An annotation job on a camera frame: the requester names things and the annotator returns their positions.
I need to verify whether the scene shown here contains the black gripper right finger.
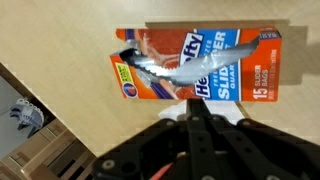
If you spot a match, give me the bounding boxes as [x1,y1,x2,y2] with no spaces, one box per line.
[187,99,320,180]

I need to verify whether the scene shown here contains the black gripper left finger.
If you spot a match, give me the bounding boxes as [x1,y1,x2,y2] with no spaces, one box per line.
[93,118,200,180]

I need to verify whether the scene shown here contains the clear ziplock bag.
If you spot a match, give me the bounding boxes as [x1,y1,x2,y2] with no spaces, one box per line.
[119,36,260,87]

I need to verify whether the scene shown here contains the orange blue ziplock bag box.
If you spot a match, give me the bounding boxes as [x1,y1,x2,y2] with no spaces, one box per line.
[110,27,282,102]

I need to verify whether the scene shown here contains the light wooden chair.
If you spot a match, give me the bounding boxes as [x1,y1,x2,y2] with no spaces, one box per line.
[0,119,95,180]

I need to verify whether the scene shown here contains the grey slipper on floor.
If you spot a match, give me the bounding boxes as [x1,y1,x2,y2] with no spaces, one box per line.
[10,98,44,129]

